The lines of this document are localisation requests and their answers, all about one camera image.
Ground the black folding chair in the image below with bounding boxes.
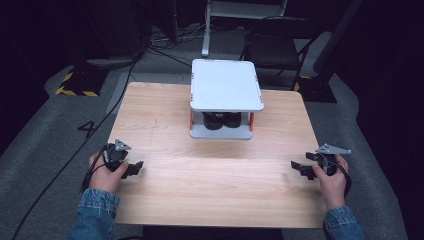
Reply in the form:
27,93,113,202
239,16,322,91

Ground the person's right hand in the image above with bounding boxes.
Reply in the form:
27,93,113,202
312,153,350,211

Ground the person's left hand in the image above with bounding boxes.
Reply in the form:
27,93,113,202
87,152,130,194

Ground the grey flat stand base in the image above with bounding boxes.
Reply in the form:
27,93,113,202
85,57,138,68

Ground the right hand-held gripper cable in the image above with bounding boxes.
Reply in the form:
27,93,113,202
336,159,353,198

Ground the left hand-held gripper cable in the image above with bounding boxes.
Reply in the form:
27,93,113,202
81,143,109,194

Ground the black base plate yellow edge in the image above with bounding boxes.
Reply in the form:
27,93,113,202
293,74,338,104

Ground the white two-tier shoe rack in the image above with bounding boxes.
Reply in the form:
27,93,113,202
189,58,265,140

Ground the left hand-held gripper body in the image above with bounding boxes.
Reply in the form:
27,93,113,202
101,139,132,173

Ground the long black floor cable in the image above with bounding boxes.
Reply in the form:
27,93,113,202
11,49,143,240

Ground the dark slanted pole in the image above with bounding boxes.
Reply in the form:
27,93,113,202
312,0,365,75

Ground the hand-held gripper cable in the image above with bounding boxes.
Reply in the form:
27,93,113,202
81,143,109,194
336,159,353,198

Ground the white metal stand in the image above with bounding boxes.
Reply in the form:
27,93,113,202
201,0,288,58

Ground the black yellow striped base plate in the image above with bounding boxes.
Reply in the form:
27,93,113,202
54,64,110,98

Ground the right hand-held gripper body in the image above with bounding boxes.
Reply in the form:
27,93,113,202
306,143,352,177

